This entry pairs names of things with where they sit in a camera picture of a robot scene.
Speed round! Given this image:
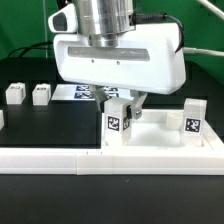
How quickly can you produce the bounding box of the white sheet with markers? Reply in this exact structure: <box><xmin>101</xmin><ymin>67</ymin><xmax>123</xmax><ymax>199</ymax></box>
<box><xmin>52</xmin><ymin>84</ymin><xmax>131</xmax><ymax>101</ymax></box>

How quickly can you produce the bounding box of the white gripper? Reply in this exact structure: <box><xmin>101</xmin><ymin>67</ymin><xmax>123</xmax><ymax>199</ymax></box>
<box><xmin>48</xmin><ymin>3</ymin><xmax>186</xmax><ymax>119</ymax></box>

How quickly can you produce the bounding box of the white square table top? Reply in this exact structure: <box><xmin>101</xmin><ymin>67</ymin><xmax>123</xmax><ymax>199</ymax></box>
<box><xmin>102</xmin><ymin>110</ymin><xmax>224</xmax><ymax>150</ymax></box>

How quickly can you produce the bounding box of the black cable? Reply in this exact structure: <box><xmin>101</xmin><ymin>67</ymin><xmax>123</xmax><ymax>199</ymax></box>
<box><xmin>6</xmin><ymin>39</ymin><xmax>56</xmax><ymax>59</ymax></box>

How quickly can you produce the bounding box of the white L-shaped fence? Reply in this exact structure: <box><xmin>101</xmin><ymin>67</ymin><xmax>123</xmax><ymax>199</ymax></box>
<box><xmin>0</xmin><ymin>112</ymin><xmax>224</xmax><ymax>176</ymax></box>

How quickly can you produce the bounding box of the white block at left edge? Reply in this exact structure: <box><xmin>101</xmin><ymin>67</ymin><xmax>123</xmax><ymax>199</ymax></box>
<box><xmin>0</xmin><ymin>110</ymin><xmax>4</xmax><ymax>131</ymax></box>

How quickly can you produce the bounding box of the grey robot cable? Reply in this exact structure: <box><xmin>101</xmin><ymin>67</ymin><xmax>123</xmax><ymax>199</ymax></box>
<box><xmin>131</xmin><ymin>0</ymin><xmax>224</xmax><ymax>58</ymax></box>

